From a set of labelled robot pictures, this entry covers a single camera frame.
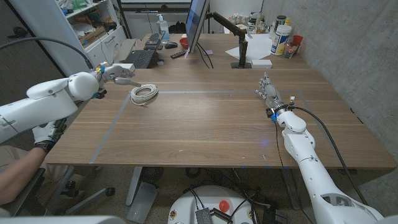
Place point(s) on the white power strip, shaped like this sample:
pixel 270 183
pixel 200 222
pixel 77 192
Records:
pixel 127 66

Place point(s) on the white paper tag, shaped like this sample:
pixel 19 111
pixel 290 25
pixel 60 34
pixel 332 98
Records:
pixel 186 53

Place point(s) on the person's grey gloved hand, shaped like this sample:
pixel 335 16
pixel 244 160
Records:
pixel 43 133

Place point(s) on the black computer monitor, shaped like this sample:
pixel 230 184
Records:
pixel 196 21

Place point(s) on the large black keyboard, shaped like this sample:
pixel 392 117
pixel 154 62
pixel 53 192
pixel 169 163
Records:
pixel 141 58

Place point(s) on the white wipes canister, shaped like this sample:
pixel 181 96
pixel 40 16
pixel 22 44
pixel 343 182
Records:
pixel 280 40

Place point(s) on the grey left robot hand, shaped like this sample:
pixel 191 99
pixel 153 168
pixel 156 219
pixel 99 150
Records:
pixel 116 73

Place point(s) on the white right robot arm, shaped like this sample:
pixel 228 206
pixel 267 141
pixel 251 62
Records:
pixel 314 177

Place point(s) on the red emergency stop button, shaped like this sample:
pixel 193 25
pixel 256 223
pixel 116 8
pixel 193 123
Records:
pixel 224 206

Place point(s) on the grey table leg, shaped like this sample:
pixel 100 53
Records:
pixel 143 199

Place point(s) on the black computer mouse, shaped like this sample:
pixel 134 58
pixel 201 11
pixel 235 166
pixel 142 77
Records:
pixel 171 45

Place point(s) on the black bag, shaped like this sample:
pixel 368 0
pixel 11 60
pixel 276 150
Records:
pixel 178 28

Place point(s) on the small black keyboard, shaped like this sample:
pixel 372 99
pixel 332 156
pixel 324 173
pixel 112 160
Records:
pixel 153 40

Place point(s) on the white shelf cabinet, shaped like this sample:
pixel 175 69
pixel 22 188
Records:
pixel 56 25

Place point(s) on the small clear plastic bottle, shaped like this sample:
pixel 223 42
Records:
pixel 289 50

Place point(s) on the small white box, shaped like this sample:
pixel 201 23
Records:
pixel 261 63

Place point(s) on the black round fan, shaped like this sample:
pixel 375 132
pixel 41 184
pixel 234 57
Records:
pixel 151 174

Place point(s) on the clear hand sanitizer bottle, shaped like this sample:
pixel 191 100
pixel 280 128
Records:
pixel 163 29

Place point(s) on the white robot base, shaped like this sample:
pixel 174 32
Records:
pixel 211 199

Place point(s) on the small grey adapter block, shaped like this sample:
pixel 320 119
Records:
pixel 160 62

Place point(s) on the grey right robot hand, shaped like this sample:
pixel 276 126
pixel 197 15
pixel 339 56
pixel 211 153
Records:
pixel 272 95

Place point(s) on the red plastic cup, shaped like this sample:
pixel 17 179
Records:
pixel 298 40

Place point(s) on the grey perforated metal box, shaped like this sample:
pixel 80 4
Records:
pixel 203 216

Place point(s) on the brown cardboard box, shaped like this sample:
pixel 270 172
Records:
pixel 91 35

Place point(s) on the whiteboard on black stand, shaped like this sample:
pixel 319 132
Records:
pixel 155 1

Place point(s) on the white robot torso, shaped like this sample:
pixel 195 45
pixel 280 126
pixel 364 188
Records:
pixel 62 220

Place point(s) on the black lid steel tumbler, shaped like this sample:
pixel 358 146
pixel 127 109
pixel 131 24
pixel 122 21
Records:
pixel 280 20

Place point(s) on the red bowl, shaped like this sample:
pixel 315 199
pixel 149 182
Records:
pixel 184 43

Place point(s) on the pink sticky note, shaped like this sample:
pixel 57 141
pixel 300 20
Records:
pixel 208 52

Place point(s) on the black remote control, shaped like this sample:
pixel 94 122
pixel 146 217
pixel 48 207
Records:
pixel 178 54

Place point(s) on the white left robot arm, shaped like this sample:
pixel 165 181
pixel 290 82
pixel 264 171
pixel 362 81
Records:
pixel 46 102

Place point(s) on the white paper sheet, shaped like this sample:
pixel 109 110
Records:
pixel 258 46

